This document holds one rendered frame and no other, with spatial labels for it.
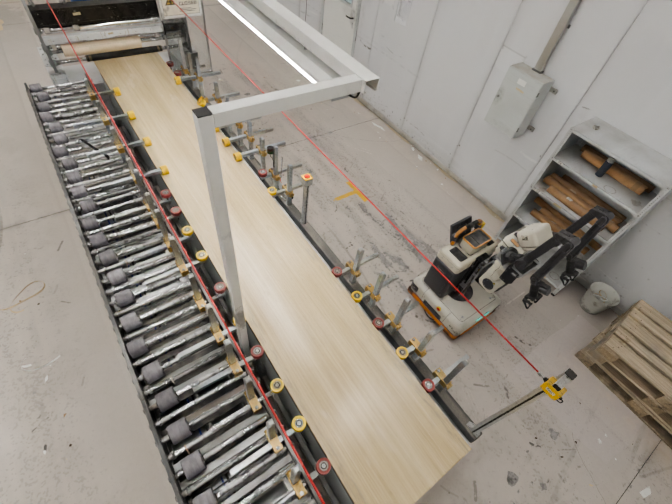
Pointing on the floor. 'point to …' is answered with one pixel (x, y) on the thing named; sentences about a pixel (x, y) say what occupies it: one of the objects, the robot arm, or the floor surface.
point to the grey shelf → (609, 187)
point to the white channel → (232, 112)
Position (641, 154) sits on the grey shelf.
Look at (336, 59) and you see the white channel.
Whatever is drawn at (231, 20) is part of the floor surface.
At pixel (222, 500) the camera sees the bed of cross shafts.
